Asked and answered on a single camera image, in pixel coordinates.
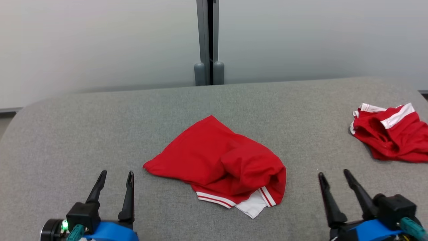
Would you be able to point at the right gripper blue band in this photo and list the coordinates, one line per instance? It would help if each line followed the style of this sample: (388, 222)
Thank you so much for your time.
(374, 232)

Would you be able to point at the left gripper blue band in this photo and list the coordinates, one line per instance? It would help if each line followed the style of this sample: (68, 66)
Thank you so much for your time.
(113, 232)

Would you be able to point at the red shorts with white stripe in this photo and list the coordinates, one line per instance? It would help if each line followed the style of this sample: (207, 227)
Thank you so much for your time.
(398, 137)

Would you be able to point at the red shirt with white sleeves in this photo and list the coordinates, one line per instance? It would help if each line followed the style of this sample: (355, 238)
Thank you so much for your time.
(207, 157)

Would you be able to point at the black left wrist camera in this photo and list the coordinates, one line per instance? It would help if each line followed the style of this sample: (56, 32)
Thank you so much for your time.
(83, 214)

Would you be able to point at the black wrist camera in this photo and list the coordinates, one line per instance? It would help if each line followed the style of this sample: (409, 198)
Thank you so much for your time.
(396, 207)
(83, 214)

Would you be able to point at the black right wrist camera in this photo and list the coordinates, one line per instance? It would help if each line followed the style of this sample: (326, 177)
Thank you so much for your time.
(396, 207)

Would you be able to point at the grey rounded post foot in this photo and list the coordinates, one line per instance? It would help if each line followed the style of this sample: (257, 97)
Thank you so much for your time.
(199, 75)
(218, 73)

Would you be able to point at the grey partition post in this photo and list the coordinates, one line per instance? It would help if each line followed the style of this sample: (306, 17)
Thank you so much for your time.
(202, 30)

